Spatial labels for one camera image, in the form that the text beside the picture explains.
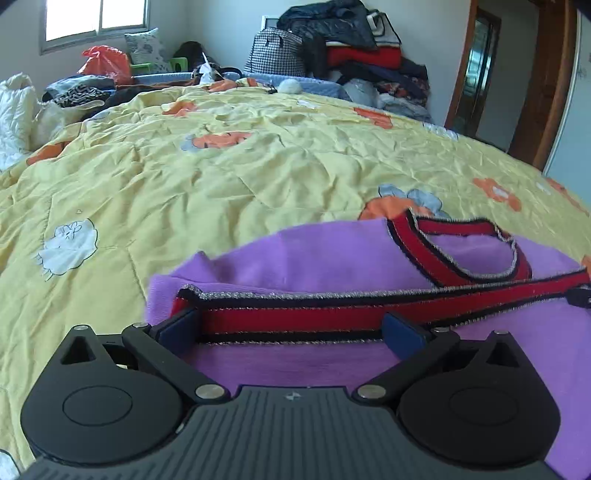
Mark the zebra print cloth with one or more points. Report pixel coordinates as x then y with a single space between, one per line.
78 94

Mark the orange plastic bag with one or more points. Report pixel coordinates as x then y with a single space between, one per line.
108 64

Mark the wooden door frame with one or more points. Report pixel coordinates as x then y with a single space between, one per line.
549 83

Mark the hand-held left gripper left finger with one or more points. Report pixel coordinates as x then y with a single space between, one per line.
178 330

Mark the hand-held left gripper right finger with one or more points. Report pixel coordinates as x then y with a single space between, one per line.
404 333

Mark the light blue knitted blanket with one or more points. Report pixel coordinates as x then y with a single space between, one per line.
318 85

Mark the houndstooth bag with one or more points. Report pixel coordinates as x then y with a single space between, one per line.
274 53

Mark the beige cloth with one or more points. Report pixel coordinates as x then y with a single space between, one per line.
60 117

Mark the dark brown bag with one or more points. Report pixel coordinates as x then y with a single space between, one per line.
191 54

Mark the pile of folded clothes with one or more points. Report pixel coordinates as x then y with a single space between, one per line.
369 55

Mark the patterned grey pillow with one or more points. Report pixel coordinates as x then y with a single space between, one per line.
147 48

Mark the white fluffy ball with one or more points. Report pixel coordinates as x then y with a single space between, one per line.
289 86

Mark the white quilted jacket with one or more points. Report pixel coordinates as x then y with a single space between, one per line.
14 120

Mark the purple sweater with red collar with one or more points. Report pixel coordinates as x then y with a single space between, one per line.
286 263

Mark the yellow floral quilt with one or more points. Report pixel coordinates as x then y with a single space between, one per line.
231 184

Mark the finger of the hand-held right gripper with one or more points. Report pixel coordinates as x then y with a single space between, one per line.
581 297

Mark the white crumpled paper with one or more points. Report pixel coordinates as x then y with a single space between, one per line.
205 71

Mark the window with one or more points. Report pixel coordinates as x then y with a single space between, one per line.
92 18

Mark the green plastic stool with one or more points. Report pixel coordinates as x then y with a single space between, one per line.
180 63

